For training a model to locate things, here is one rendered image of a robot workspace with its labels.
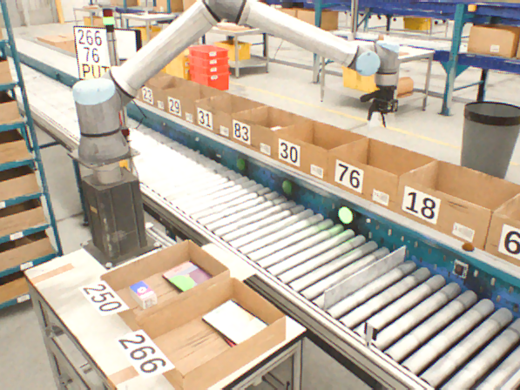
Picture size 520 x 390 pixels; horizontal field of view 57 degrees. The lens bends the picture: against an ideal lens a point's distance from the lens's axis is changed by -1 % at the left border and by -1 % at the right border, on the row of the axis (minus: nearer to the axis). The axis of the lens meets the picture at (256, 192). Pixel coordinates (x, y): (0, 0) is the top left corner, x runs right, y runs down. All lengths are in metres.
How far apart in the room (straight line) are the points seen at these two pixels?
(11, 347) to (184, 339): 1.54
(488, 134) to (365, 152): 2.27
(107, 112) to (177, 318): 0.78
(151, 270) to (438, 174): 1.31
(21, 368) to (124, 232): 1.10
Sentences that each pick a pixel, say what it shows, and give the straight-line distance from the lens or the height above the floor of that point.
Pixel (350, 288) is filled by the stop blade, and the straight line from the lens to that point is 1.83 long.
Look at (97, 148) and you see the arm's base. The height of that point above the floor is 1.23.
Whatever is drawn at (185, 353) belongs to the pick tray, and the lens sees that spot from 1.57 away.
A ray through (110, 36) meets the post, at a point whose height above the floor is 1.53.
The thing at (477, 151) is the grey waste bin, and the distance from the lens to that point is 4.68.
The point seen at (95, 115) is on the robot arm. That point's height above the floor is 1.36.
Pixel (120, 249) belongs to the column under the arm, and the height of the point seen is 0.79.
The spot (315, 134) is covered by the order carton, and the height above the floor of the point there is 0.97.
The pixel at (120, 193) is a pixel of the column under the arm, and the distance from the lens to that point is 1.95.
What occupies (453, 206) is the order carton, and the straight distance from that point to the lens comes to 1.93.
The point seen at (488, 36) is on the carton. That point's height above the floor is 1.00.
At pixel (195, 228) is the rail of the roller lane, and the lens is 2.23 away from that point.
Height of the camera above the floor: 1.85
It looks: 26 degrees down
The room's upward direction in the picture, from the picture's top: 1 degrees counter-clockwise
